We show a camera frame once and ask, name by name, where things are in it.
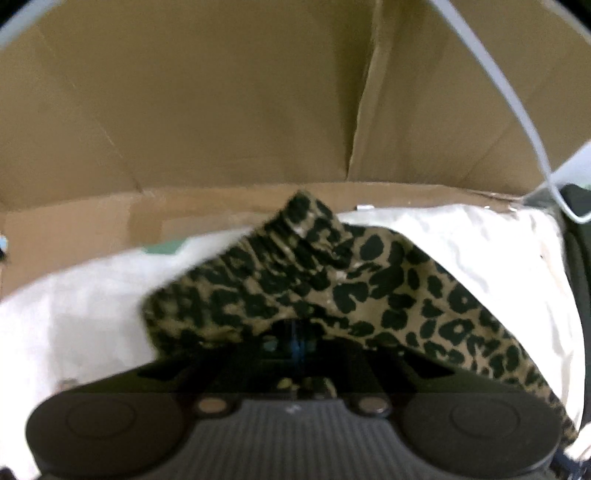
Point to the folded black garment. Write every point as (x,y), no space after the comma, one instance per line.
(577,248)

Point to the leopard print garment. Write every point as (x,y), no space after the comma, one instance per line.
(368,285)

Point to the brown cardboard sheet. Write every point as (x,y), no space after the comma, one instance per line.
(134,122)

